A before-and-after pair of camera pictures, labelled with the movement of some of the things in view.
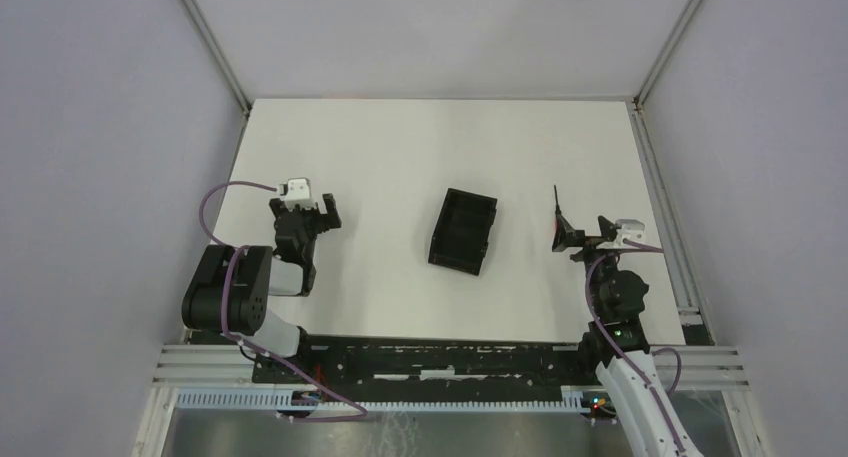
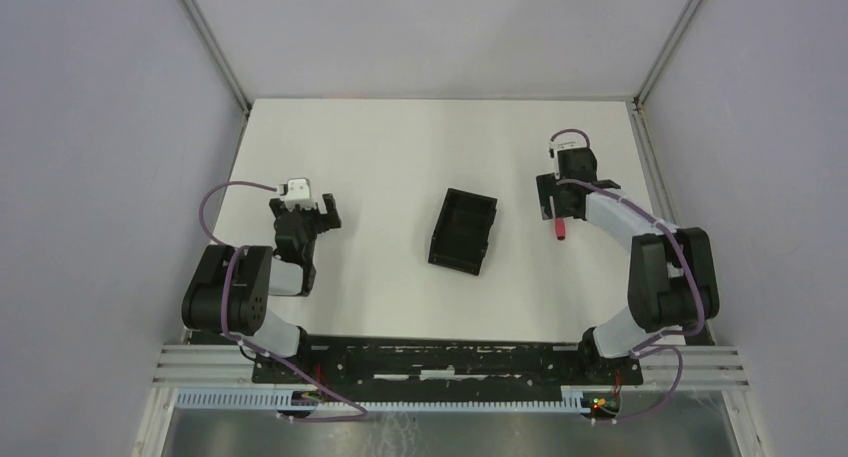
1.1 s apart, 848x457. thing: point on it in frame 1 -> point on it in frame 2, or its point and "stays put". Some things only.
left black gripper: (328, 220) stays put
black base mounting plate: (426, 364) stays put
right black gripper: (567, 236) -> (548, 188)
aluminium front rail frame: (693, 365) stays put
